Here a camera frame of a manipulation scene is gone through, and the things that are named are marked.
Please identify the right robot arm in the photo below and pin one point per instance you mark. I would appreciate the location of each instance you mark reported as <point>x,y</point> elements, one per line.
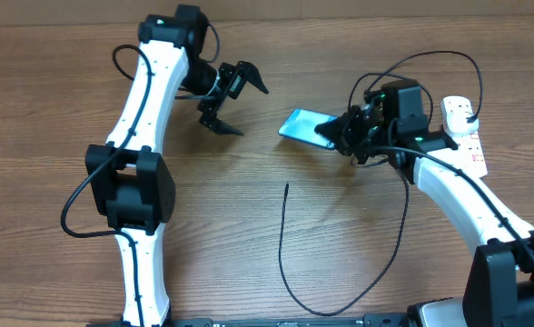
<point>500,287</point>

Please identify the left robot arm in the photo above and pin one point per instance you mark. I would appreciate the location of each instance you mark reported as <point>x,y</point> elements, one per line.
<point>132,186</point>

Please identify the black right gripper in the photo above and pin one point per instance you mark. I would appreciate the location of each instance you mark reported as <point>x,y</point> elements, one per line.
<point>343,131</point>

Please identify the white charger plug adapter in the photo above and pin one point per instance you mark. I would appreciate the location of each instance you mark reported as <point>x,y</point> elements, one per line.
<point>460,123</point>

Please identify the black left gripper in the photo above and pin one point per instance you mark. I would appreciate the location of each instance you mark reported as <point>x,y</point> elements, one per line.
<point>235,74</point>

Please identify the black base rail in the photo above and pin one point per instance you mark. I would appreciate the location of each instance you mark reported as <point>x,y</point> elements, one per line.
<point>385,319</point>

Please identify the blue Samsung Galaxy smartphone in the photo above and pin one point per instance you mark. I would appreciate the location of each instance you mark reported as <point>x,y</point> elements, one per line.
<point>300,126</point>

